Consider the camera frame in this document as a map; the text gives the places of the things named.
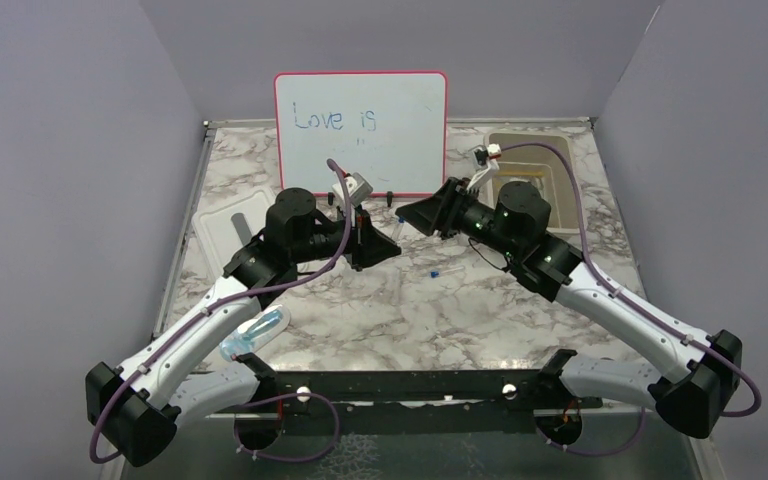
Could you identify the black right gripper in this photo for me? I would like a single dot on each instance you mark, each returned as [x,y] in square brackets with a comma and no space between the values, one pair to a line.
[425,214]

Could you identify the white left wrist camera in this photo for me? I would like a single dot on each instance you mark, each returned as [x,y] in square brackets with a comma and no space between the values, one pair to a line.
[352,188]

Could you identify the blue item blister pack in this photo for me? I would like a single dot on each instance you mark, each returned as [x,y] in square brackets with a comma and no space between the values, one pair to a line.
[256,333]

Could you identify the pink framed whiteboard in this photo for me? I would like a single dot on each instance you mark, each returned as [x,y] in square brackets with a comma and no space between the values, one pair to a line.
[388,126]

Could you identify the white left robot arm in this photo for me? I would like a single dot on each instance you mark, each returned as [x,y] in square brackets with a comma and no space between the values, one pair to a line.
[183,346]

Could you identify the blue capped test tube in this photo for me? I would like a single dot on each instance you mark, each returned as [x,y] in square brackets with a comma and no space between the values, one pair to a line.
[398,228]
[444,272]

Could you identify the yellow rubber tubing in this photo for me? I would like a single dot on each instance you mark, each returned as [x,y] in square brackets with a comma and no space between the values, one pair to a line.
[523,174]

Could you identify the white plastic container lid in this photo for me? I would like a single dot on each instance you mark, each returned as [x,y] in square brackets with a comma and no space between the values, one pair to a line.
[222,230]

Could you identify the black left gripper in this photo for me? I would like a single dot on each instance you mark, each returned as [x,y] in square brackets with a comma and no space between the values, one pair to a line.
[371,246]

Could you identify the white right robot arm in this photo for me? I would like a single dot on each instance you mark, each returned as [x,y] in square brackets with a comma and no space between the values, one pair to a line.
[671,346]

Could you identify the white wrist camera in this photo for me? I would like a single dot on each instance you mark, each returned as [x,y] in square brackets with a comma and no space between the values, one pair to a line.
[352,188]
[487,159]

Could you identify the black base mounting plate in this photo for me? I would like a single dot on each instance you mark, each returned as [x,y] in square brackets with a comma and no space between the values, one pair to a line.
[318,403]

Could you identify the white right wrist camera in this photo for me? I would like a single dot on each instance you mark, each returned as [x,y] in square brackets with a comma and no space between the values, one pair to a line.
[487,159]

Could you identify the beige plastic bin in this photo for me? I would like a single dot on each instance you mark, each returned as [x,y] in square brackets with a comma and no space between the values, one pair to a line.
[555,188]

